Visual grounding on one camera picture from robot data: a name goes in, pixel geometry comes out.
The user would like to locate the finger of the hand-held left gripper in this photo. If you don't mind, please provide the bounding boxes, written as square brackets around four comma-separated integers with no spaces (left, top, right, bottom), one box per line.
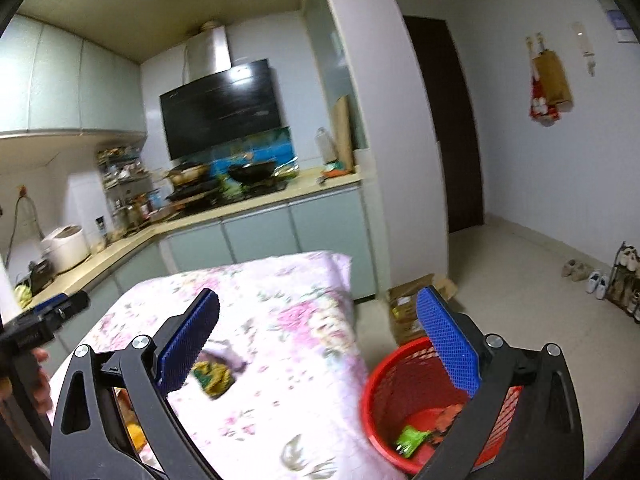
[30,290,92,322]

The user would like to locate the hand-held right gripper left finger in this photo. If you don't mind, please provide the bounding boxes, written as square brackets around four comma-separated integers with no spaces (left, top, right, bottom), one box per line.
[49,288,221,480]

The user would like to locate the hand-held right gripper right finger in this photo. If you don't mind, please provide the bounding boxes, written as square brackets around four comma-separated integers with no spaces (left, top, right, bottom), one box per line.
[416,286,587,480]

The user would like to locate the green yellow snack wrapper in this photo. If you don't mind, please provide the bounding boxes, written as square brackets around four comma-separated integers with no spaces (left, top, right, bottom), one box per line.
[192,357,236,401]

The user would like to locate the red plastic mesh basket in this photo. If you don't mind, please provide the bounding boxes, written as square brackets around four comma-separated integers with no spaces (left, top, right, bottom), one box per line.
[361,336,526,476]

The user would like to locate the person's left hand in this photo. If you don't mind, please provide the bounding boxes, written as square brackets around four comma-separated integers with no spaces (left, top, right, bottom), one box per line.
[29,349,55,414]

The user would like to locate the white rice cooker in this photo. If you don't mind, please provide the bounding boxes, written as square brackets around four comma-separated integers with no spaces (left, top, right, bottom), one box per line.
[40,225,92,275]

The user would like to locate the open cardboard box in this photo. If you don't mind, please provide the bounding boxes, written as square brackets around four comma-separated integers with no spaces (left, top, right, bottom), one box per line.
[386,273,458,346]

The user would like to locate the orange red wrapper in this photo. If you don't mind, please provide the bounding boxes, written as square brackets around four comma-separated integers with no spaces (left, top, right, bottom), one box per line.
[432,402,468,443]

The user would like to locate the bright green wrapper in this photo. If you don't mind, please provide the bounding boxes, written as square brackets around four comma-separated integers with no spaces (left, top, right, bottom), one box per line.
[395,425,433,458]

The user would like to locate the pink floral blanket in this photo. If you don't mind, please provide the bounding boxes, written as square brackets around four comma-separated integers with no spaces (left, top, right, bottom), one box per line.
[47,250,426,480]

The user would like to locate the pale green base cabinets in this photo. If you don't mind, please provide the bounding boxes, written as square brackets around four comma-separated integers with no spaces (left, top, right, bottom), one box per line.
[30,185,378,356]

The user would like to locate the metal spice rack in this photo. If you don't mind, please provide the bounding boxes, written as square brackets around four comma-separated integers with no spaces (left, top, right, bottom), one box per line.
[97,146,166,231]

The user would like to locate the black gas stove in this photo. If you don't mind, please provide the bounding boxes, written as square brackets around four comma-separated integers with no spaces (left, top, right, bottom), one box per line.
[165,180,291,206]

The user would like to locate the golden cooking pot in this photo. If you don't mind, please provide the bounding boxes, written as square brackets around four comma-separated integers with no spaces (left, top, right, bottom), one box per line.
[165,162,211,186]

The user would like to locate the black wok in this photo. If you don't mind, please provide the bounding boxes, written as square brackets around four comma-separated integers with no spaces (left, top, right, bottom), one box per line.
[227,160,278,186]

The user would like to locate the black shoe rack with shoes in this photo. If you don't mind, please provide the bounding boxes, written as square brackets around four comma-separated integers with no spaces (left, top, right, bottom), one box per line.
[607,245,640,321]

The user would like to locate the dark brown door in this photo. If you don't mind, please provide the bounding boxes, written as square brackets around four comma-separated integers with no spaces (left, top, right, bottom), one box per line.
[402,15,485,235]

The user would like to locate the clear plastic jar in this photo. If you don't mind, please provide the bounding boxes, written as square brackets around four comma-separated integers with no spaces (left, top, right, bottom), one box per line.
[314,127,338,165]

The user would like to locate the leaning cardboard sheet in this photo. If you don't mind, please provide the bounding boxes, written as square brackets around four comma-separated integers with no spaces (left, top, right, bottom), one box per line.
[327,96,356,171]

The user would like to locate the black glass range hood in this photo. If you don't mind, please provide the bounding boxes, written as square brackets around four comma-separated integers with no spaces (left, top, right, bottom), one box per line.
[159,59,283,162]

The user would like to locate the steel hood chimney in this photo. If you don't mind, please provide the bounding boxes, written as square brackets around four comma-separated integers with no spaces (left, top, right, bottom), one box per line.
[182,25,233,85]

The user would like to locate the white intercom handset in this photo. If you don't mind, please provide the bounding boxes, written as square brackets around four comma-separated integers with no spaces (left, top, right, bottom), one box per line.
[572,21,597,77]

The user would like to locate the black power cable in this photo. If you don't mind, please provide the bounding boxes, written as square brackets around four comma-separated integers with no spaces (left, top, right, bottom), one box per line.
[7,185,36,261]

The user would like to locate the pale green wall cabinets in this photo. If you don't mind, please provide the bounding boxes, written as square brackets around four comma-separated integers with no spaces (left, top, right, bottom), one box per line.
[0,14,148,141]

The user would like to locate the white wall panel box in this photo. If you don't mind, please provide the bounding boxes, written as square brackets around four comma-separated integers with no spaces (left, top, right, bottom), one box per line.
[597,0,632,43]

